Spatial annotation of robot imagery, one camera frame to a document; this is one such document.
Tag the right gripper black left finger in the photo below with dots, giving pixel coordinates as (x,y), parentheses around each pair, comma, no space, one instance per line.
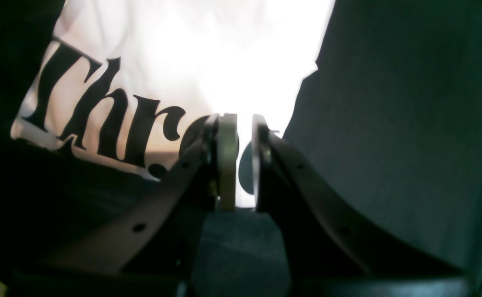
(149,251)

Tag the pink T-shirt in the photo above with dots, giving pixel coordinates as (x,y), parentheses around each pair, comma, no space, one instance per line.
(121,81)

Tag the black table cloth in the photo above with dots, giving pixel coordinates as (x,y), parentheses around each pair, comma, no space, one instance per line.
(392,120)

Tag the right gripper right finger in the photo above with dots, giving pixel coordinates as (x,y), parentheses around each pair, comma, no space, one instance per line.
(332,250)

